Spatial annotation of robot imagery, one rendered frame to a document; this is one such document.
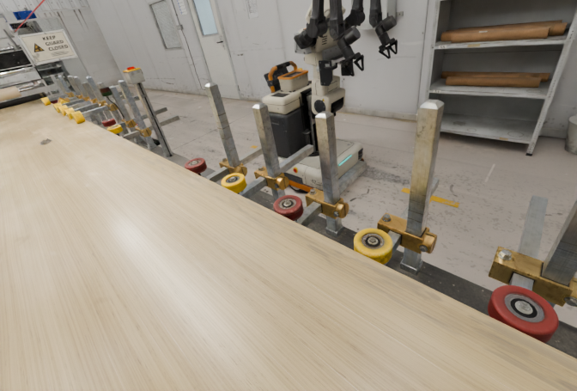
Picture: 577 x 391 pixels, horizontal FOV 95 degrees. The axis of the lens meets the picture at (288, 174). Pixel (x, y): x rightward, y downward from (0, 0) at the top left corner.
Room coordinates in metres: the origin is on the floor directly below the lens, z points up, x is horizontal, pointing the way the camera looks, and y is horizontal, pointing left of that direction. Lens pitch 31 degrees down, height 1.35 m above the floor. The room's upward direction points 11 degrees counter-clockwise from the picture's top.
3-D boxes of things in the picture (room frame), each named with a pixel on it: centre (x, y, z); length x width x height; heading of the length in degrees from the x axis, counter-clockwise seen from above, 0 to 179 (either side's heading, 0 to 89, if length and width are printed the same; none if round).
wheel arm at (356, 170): (0.71, -0.13, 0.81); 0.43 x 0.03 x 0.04; 132
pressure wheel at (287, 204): (0.58, 0.02, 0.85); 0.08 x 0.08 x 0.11
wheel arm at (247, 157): (1.08, 0.21, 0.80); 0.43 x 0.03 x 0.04; 132
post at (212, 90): (1.02, 0.22, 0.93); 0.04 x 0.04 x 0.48; 42
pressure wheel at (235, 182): (0.76, 0.19, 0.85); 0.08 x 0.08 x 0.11
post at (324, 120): (0.65, -0.12, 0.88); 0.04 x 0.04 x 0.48; 42
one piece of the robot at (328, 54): (1.89, -0.45, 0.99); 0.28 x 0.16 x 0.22; 132
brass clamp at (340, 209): (0.67, -0.10, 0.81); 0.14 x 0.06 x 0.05; 42
